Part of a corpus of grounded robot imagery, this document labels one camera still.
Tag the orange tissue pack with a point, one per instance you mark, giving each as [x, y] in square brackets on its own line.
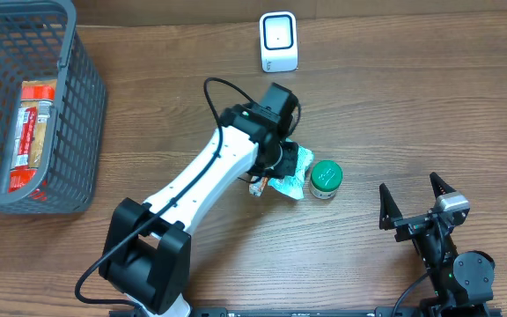
[256, 187]

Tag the green lidded jar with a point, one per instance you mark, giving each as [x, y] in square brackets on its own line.
[325, 179]

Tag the grey plastic mesh basket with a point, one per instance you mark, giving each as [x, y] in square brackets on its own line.
[39, 41]

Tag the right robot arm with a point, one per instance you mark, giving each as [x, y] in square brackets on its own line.
[462, 282]

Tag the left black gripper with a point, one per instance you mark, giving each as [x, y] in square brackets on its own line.
[287, 163]

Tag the teal wet wipes pack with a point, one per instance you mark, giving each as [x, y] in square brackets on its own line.
[292, 186]

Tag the red snack packet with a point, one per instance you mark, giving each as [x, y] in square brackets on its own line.
[36, 100]

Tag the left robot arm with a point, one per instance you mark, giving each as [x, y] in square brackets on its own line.
[147, 251]

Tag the white barcode scanner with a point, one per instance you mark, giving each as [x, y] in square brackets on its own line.
[278, 41]

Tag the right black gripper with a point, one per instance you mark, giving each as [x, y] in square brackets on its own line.
[391, 213]

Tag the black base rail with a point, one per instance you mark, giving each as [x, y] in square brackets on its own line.
[381, 311]

